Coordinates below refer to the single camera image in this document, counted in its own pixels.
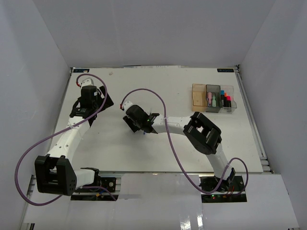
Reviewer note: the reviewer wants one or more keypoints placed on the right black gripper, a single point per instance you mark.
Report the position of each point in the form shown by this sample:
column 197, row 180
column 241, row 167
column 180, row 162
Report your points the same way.
column 129, row 121

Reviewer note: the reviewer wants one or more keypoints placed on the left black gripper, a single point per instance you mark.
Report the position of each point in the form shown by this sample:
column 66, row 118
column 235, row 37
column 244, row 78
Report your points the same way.
column 102, row 90

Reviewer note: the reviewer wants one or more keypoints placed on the pink translucent correction tape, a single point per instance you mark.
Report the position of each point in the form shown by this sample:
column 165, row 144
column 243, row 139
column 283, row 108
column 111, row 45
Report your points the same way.
column 209, row 99

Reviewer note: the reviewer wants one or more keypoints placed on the green translucent correction tape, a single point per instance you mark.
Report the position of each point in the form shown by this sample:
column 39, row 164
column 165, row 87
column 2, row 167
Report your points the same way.
column 213, row 101

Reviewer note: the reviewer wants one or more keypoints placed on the blue cap black highlighter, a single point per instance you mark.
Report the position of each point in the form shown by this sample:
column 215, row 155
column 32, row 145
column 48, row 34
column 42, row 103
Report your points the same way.
column 222, row 96

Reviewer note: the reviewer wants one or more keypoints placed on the orange cap black highlighter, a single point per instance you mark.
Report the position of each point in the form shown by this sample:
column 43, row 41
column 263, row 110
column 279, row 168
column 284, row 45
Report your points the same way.
column 226, row 100

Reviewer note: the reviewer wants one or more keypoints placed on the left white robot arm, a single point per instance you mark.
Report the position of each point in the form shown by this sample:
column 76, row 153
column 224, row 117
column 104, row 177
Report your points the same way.
column 54, row 171

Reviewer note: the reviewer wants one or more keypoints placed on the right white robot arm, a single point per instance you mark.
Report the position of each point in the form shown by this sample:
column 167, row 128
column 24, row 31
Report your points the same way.
column 202, row 133

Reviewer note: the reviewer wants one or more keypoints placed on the left blue table label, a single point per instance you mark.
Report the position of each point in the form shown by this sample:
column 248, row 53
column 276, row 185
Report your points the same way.
column 81, row 70

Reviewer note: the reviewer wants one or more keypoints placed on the blue table label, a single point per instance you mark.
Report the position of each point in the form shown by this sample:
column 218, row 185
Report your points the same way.
column 81, row 70
column 225, row 70

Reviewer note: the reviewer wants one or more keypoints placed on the brown translucent container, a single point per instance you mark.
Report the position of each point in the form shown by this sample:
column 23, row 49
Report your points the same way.
column 199, row 102

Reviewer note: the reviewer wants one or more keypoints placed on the grey translucent container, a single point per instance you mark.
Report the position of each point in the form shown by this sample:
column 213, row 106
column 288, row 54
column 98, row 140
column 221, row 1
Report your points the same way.
column 215, row 90

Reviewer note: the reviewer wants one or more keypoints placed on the pink cap black highlighter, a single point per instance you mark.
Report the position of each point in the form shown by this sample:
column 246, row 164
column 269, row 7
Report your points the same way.
column 229, row 101

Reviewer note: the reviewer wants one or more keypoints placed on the right blue table label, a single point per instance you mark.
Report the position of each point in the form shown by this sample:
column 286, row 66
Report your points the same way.
column 225, row 70

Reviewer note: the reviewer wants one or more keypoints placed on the clear translucent container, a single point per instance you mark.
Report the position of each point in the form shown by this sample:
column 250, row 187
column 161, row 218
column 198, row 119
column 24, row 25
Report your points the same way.
column 230, row 91

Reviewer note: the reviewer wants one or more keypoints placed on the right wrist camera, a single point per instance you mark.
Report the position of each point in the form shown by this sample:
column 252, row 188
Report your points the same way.
column 126, row 105

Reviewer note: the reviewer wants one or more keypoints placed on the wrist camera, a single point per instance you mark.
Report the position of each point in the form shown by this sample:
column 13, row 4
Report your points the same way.
column 86, row 82
column 126, row 105

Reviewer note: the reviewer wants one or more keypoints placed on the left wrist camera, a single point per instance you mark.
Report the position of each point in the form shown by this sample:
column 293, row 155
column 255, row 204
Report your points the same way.
column 86, row 82

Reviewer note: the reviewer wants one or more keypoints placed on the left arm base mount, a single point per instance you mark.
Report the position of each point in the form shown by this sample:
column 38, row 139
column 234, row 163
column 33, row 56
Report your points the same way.
column 102, row 189

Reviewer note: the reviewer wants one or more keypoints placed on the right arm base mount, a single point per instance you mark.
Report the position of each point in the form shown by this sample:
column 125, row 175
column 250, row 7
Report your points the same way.
column 228, row 195

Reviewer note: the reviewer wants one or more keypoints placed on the aluminium table frame rail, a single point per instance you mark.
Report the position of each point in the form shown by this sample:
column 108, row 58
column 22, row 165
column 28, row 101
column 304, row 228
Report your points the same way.
column 259, row 145

